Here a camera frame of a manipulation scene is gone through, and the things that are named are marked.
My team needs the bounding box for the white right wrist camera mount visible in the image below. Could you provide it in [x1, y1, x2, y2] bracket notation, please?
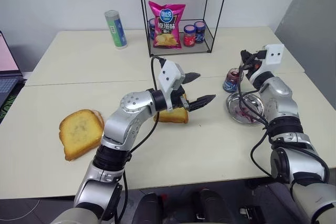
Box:
[263, 44, 286, 65]

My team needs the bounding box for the green blue cylindrical canister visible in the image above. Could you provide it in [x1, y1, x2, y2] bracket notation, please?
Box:
[104, 9, 129, 50]

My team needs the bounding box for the open glass jam jar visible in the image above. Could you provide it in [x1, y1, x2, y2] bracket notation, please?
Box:
[222, 68, 244, 94]

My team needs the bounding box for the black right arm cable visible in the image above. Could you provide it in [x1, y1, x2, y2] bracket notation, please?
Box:
[237, 60, 331, 183]

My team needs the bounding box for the red label jam jar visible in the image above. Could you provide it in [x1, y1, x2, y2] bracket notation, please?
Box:
[183, 24, 196, 47]

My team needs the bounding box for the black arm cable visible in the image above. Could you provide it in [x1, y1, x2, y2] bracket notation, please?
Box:
[123, 55, 169, 192]
[237, 60, 331, 183]

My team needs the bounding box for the grey laptop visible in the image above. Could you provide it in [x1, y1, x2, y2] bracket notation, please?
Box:
[0, 31, 25, 108]

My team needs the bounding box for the thick toasted bread slice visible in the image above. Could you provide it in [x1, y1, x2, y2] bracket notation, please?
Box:
[153, 92, 190, 124]

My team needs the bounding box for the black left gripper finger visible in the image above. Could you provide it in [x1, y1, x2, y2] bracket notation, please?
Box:
[182, 71, 203, 86]
[188, 93, 217, 112]

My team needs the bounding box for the pink potato chips bag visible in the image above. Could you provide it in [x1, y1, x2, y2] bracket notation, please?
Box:
[148, 0, 186, 50]

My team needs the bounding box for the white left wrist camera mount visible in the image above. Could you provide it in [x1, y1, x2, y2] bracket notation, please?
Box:
[157, 60, 186, 110]

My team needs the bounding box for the large toasted bread slice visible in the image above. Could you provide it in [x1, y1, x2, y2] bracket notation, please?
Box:
[58, 109, 106, 161]

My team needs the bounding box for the black wire rack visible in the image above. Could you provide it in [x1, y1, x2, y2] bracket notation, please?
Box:
[136, 0, 232, 57]

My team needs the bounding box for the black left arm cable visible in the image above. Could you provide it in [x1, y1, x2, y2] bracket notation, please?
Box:
[123, 55, 169, 192]

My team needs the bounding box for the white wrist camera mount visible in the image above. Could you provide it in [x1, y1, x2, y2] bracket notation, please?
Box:
[263, 44, 286, 65]
[157, 60, 186, 110]

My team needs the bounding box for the round metal plate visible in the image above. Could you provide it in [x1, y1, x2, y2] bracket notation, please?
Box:
[225, 92, 266, 126]

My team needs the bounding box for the blue label jam jar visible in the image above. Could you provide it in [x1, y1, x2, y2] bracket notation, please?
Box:
[148, 18, 156, 38]
[193, 21, 206, 45]

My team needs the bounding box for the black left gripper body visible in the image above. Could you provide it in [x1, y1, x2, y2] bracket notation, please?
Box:
[172, 85, 191, 111]

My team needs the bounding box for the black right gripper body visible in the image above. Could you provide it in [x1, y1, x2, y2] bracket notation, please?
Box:
[245, 51, 266, 78]

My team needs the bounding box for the thin bread slice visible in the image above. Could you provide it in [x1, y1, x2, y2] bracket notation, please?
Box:
[92, 109, 106, 128]

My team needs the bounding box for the green patterned black mat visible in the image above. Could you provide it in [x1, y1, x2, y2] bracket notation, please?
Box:
[0, 84, 22, 125]

